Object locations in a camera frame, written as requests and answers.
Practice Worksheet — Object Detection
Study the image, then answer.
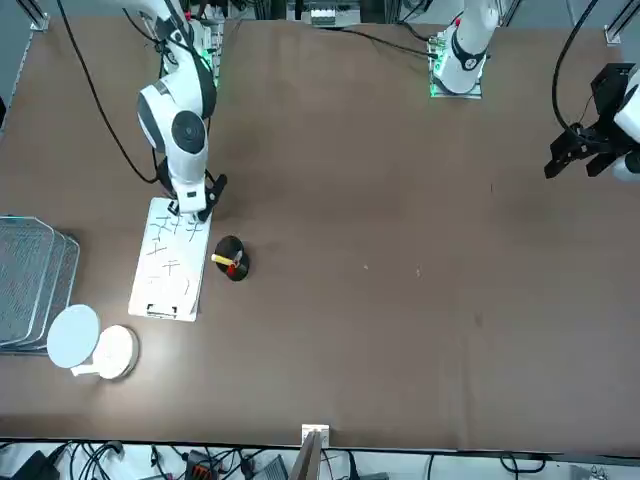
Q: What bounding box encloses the black mesh pen holder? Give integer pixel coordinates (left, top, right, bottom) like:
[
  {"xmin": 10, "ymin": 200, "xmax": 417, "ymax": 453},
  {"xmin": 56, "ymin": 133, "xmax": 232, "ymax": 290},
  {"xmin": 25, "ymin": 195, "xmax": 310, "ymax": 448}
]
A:
[{"xmin": 213, "ymin": 234, "xmax": 253, "ymax": 284}]

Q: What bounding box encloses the black base cable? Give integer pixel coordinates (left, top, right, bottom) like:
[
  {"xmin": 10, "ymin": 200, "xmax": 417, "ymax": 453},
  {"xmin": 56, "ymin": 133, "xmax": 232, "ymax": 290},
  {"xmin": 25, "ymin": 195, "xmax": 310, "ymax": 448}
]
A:
[{"xmin": 319, "ymin": 24, "xmax": 434, "ymax": 57}]

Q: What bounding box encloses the white desk lamp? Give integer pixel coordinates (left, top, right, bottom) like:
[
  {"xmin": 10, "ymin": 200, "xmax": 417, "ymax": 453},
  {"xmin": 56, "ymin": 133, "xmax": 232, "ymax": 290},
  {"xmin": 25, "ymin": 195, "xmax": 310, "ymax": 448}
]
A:
[{"xmin": 45, "ymin": 303, "xmax": 140, "ymax": 382}]

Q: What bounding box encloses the white A4 paper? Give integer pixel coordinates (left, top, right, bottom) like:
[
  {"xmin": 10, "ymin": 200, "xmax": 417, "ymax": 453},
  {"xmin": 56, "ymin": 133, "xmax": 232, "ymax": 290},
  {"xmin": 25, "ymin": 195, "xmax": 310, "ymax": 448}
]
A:
[{"xmin": 130, "ymin": 198, "xmax": 214, "ymax": 315}]

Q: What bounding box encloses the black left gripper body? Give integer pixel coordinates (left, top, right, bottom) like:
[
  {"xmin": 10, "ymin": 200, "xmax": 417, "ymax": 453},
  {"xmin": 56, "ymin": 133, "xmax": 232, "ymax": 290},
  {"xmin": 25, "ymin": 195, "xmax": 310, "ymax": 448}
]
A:
[{"xmin": 573, "ymin": 62, "xmax": 637, "ymax": 152}]

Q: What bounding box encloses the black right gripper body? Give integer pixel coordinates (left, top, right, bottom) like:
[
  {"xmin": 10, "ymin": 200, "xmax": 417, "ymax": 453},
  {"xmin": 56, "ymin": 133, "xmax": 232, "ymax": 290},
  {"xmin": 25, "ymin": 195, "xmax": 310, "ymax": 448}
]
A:
[{"xmin": 156, "ymin": 159, "xmax": 181, "ymax": 215}]

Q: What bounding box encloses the silver mesh paper tray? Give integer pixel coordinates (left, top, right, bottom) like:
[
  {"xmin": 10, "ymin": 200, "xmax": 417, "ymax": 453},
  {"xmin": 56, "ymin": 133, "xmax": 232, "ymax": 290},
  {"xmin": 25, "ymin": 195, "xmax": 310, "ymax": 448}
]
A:
[{"xmin": 0, "ymin": 214, "xmax": 81, "ymax": 356}]

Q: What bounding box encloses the white clipboard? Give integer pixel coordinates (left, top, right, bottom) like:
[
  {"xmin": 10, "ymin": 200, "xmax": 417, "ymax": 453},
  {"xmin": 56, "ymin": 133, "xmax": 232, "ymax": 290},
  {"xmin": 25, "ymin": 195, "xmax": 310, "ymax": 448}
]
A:
[{"xmin": 127, "ymin": 196, "xmax": 215, "ymax": 323}]

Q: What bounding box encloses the black flat box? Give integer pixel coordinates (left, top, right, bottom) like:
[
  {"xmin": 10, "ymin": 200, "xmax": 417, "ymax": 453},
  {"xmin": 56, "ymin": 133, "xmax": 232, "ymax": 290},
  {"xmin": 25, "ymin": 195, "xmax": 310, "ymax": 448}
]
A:
[{"xmin": 10, "ymin": 449, "xmax": 62, "ymax": 480}]

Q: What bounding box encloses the aluminium frame post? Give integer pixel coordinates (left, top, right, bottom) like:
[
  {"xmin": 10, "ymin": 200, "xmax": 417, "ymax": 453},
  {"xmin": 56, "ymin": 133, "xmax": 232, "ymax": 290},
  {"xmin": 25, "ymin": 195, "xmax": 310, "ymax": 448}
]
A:
[{"xmin": 289, "ymin": 423, "xmax": 332, "ymax": 480}]

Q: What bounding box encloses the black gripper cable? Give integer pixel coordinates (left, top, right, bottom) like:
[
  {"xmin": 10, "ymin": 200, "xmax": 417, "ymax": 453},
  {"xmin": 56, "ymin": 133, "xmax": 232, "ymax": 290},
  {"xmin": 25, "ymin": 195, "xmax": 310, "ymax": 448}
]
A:
[
  {"xmin": 551, "ymin": 0, "xmax": 601, "ymax": 132},
  {"xmin": 54, "ymin": 0, "xmax": 162, "ymax": 185}
]

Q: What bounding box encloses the black wrist bracket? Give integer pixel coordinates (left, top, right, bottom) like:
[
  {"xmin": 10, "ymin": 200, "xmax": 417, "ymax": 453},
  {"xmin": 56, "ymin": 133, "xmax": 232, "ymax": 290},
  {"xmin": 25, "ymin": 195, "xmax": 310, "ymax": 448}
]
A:
[{"xmin": 196, "ymin": 172, "xmax": 229, "ymax": 223}]

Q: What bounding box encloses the orange black plug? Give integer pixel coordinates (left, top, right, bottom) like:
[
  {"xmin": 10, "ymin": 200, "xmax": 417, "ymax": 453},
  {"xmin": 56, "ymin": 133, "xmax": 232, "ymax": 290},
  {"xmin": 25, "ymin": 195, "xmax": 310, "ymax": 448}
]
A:
[{"xmin": 184, "ymin": 452, "xmax": 222, "ymax": 480}]

